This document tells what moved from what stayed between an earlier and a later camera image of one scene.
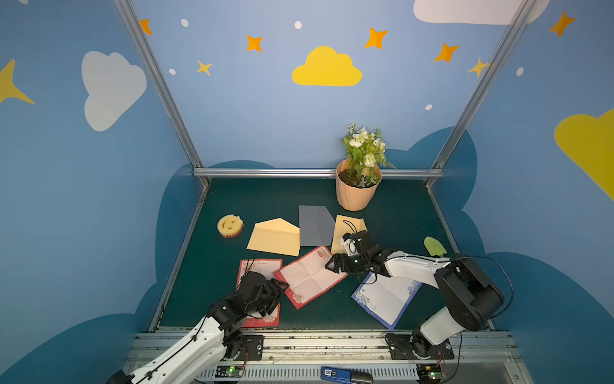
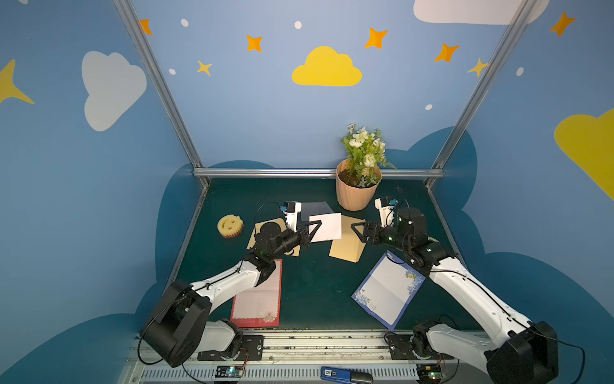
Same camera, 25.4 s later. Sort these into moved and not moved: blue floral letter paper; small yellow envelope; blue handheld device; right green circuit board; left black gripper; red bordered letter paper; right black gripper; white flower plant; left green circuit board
Moved: red bordered letter paper; left black gripper; right black gripper
Not moved: left green circuit board; blue floral letter paper; right green circuit board; white flower plant; small yellow envelope; blue handheld device
